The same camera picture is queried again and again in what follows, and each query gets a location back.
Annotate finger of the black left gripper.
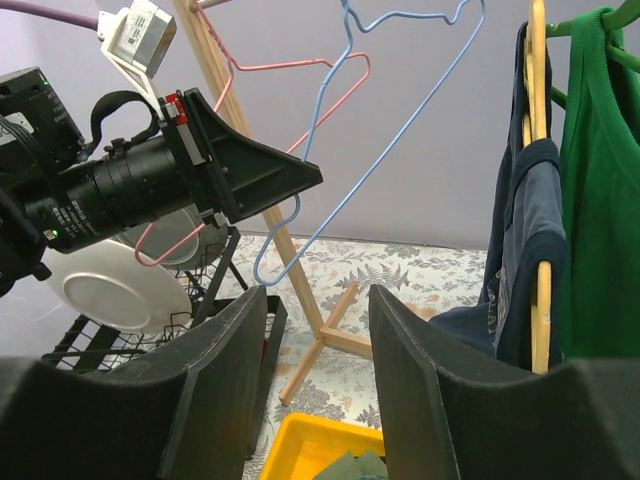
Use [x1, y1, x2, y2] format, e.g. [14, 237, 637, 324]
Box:
[184, 88, 323, 223]

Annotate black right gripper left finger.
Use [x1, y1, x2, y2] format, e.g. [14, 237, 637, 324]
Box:
[1, 287, 267, 479]

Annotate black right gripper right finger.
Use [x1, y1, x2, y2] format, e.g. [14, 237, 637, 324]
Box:
[368, 283, 640, 480]

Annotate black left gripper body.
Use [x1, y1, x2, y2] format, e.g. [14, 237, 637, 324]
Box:
[64, 89, 241, 254]

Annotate pink wire hanger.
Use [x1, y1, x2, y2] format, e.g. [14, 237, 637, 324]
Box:
[134, 0, 372, 267]

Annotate olive green tank top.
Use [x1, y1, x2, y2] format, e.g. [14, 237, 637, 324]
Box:
[314, 450, 389, 480]

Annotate light blue wire hanger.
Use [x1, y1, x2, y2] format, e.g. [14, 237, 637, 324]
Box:
[252, 0, 487, 286]

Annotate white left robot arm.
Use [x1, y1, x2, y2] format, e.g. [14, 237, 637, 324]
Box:
[1, 67, 323, 292]

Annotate navy blue tank top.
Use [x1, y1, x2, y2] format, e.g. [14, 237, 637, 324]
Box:
[429, 26, 567, 370]

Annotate yellow plastic hanger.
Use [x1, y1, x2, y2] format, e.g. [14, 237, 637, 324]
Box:
[519, 0, 554, 375]

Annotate dark green patterned plate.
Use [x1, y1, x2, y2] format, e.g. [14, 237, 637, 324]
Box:
[141, 205, 229, 270]

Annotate white ceramic plate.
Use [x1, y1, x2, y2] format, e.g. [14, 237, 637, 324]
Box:
[43, 240, 192, 334]

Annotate yellow plastic tray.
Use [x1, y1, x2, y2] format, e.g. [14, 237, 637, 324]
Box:
[260, 412, 385, 480]

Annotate wooden clothes rack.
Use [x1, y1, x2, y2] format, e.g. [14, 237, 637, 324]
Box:
[169, 0, 374, 407]

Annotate black wire dish rack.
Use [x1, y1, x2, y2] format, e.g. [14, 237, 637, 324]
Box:
[41, 227, 288, 459]

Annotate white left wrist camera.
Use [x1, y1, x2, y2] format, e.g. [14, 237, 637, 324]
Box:
[97, 0, 177, 110]

